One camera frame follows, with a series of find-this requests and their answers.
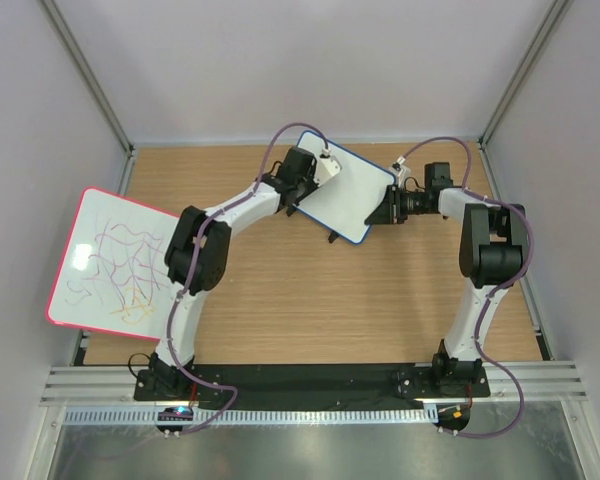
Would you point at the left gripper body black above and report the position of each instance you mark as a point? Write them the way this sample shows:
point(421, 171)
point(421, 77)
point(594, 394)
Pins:
point(306, 185)

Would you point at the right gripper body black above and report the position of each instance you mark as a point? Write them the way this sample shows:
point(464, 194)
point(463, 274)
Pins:
point(412, 204)

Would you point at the blue framed whiteboard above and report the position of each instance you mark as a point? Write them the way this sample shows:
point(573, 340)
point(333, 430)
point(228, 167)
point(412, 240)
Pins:
point(344, 203)

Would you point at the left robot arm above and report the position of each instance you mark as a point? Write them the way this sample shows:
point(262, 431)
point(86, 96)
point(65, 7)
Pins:
point(197, 255)

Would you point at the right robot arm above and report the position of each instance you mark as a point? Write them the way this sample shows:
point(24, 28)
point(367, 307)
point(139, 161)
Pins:
point(493, 255)

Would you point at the black whiteboard foot right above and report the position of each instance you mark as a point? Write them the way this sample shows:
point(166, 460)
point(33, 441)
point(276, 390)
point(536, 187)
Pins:
point(333, 236)

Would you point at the pink framed whiteboard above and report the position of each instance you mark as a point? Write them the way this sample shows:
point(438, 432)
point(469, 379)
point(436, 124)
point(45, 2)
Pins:
point(112, 277)

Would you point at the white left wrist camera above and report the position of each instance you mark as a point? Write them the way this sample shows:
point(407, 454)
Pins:
point(327, 167)

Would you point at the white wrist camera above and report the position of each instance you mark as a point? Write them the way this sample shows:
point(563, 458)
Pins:
point(327, 167)
point(401, 171)

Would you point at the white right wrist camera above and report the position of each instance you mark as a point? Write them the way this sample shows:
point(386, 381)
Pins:
point(401, 171)

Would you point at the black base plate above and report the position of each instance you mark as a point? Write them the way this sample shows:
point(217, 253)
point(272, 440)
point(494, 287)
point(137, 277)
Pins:
point(306, 386)

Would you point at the aluminium rail frame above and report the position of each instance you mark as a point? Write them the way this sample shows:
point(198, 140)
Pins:
point(116, 385)

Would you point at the right aluminium corner post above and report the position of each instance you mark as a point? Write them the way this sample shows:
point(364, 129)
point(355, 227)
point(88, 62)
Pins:
point(540, 39)

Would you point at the aluminium corner post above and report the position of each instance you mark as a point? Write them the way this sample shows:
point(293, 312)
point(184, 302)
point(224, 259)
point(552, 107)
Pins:
point(81, 64)
point(540, 39)

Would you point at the slotted cable duct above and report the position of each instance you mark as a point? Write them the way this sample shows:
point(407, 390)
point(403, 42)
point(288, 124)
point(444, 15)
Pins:
point(179, 416)

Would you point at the left aluminium corner post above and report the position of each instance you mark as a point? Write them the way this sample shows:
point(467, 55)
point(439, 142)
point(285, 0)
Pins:
point(81, 64)

